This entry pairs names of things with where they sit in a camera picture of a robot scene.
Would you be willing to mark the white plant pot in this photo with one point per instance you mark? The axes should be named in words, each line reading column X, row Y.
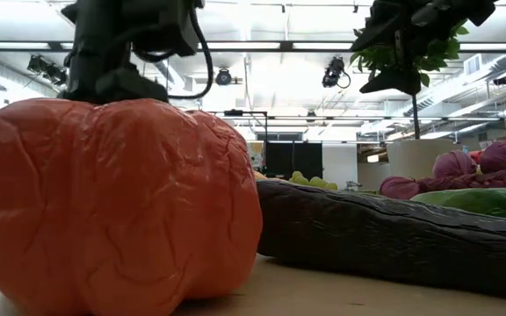
column 411, row 158

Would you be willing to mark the thin ceiling light track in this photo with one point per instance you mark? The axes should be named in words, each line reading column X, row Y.
column 367, row 118

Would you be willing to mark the green grape bunch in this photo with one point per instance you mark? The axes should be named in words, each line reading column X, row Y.
column 314, row 181

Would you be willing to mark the white ceiling air vent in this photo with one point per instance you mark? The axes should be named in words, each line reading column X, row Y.
column 472, row 65

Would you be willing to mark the light green cucumber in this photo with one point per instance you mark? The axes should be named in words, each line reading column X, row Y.
column 490, row 203

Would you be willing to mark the small black ceiling spotlight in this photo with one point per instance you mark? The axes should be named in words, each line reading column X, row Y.
column 503, row 80

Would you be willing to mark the orange toy pumpkin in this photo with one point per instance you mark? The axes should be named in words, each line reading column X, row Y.
column 103, row 197

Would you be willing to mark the black partition panels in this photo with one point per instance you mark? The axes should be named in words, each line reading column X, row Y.
column 297, row 162

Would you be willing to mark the black ceiling spotlight cluster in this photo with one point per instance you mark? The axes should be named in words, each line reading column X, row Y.
column 46, row 69

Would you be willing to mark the colourful wall poster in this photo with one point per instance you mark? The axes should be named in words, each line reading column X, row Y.
column 256, row 153

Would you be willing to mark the purple eggplant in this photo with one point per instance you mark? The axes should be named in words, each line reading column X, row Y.
column 367, row 237

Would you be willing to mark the round black ceiling spotlight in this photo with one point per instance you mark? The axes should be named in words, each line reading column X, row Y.
column 223, row 77

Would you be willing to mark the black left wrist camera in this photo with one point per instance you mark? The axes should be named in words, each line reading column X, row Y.
column 165, row 26

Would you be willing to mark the green leafy plant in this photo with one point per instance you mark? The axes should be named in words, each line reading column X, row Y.
column 437, row 61

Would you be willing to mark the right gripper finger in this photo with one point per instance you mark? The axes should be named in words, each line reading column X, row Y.
column 404, row 81
column 389, row 22

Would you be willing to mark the red bulky object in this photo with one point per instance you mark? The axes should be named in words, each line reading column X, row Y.
column 476, row 156

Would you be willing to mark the black metal stand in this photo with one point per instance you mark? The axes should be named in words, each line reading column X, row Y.
column 234, row 112

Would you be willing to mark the long ceiling light track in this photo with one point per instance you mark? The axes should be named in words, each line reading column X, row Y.
column 286, row 45

